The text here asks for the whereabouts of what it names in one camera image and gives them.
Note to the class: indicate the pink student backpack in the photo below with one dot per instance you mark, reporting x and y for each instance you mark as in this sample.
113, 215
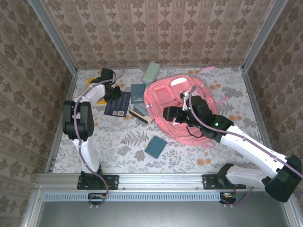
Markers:
163, 93

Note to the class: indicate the teal book with white print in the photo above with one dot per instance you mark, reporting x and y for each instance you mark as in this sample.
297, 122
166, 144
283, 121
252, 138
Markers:
137, 93

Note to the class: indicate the plain teal notebook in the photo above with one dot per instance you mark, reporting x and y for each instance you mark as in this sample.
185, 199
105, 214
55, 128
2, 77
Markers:
155, 146

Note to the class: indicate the pale green pencil case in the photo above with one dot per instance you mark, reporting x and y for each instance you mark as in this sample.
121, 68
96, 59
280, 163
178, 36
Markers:
151, 74

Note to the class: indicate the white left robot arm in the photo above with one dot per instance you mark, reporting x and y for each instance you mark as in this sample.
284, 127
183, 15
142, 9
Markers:
87, 151

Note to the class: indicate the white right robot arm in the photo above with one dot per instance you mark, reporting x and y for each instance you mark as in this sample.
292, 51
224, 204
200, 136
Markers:
248, 144

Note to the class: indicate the navy book with QR codes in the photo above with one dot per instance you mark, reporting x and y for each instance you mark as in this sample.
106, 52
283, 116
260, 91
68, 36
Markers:
118, 107

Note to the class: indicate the light blue notebook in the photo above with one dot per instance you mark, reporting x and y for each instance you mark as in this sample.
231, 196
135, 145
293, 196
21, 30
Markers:
142, 110

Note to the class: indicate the black book with cream pages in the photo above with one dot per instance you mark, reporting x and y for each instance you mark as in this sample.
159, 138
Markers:
138, 117

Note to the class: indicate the floral patterned tablecloth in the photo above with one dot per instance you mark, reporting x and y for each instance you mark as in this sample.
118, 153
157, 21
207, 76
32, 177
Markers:
123, 142

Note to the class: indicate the grey metal panel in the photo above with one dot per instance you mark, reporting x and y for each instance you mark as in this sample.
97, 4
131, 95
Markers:
154, 215

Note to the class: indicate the aluminium frame rail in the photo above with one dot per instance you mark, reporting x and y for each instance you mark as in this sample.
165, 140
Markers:
132, 67
56, 146
256, 106

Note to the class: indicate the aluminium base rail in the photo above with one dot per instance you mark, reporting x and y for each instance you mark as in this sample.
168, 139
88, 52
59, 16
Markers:
161, 180

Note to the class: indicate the aluminium frame post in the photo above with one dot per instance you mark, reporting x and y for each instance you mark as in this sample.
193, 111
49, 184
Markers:
56, 37
262, 35

